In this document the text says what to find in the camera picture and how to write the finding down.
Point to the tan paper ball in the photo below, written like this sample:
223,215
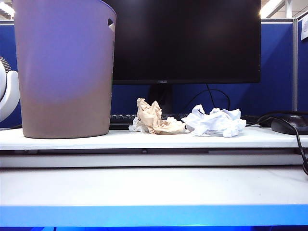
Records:
149,115

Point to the large white paper ball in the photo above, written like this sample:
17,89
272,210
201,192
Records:
228,122

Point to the black monitor stand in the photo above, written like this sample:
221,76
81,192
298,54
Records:
161,93

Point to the white desk riser board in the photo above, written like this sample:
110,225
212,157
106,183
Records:
144,140

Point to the black computer keyboard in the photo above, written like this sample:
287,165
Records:
122,120

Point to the black ASUS monitor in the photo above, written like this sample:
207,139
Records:
187,41

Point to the grey plastic waste bin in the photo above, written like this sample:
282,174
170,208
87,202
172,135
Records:
65,72

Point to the black computer mouse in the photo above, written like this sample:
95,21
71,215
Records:
291,124

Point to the white desk fan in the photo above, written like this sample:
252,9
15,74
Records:
10,91

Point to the white paper sign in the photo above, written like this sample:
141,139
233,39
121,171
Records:
304,30

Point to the grey metal table rail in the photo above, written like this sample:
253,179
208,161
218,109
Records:
96,151

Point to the grey aluminium partition post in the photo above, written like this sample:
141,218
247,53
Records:
295,65

